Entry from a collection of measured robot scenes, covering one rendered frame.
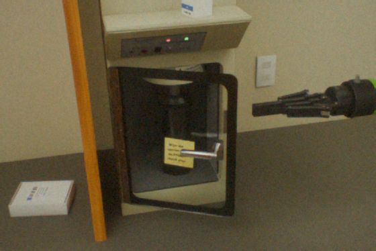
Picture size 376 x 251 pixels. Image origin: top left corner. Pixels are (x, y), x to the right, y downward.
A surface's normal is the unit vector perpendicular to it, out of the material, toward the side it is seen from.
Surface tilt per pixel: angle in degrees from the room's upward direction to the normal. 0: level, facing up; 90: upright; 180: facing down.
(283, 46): 90
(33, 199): 0
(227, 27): 135
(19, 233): 0
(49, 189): 0
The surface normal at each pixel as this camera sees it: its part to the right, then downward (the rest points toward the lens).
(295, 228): -0.03, -0.89
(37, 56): 0.22, 0.44
